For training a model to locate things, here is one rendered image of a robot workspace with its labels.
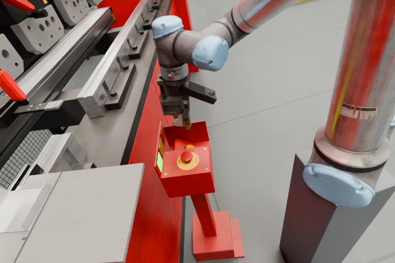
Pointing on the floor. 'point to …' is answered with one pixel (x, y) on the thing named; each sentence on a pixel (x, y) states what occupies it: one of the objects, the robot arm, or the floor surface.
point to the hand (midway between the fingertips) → (190, 125)
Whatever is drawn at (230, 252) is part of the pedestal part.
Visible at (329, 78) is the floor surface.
